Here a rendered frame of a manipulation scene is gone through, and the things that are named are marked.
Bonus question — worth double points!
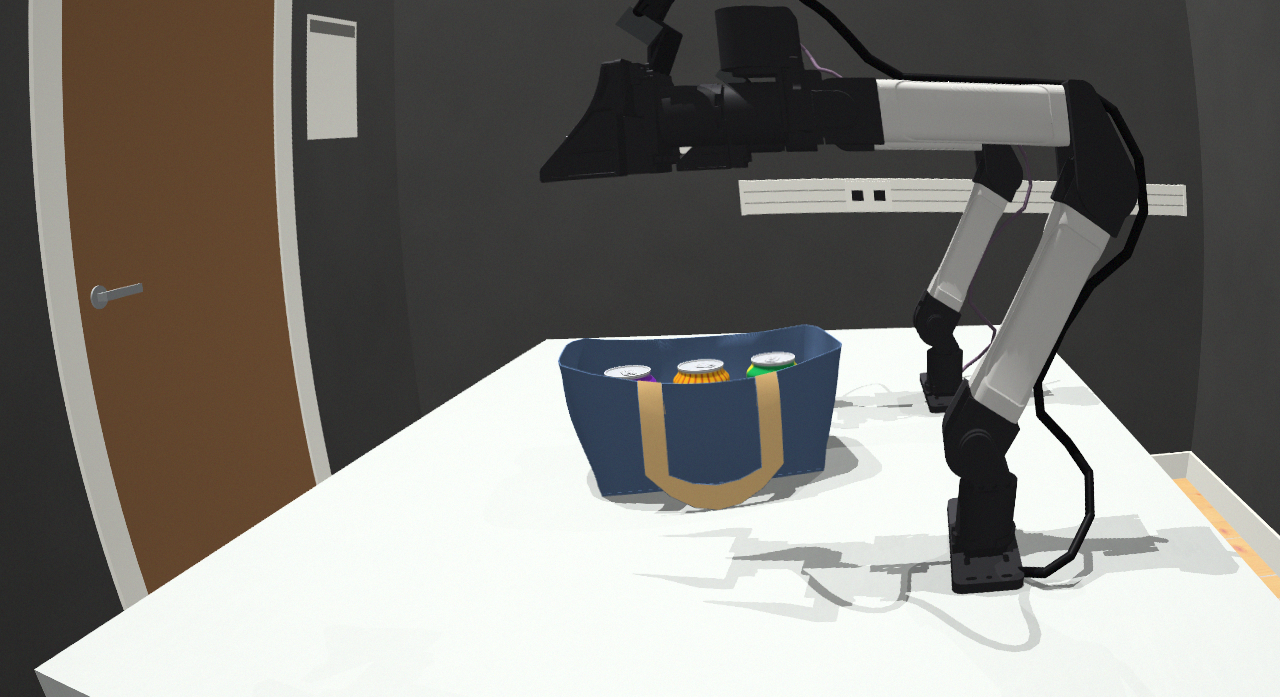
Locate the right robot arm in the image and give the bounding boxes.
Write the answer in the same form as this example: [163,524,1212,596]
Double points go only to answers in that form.
[785,130,1023,413]

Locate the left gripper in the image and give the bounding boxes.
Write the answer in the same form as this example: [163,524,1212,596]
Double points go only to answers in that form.
[539,59,732,183]

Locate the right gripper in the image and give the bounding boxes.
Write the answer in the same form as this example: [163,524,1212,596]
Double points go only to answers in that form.
[676,145,785,171]

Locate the green and yellow drink can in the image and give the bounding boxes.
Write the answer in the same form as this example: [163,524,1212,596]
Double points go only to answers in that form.
[748,352,796,377]

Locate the yellow and red drink can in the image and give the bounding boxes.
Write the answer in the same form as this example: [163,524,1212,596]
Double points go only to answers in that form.
[673,359,730,382]

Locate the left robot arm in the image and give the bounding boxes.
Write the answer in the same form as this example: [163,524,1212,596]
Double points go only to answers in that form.
[716,6,1139,593]

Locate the purple drink can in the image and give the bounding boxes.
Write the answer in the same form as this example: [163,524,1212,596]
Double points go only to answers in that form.
[604,364,657,382]

